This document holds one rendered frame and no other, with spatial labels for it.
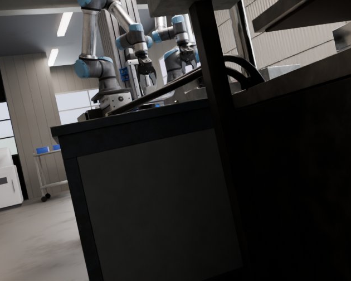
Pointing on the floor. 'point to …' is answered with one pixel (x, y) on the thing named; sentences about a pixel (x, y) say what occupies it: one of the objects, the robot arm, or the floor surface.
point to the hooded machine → (3, 180)
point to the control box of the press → (223, 125)
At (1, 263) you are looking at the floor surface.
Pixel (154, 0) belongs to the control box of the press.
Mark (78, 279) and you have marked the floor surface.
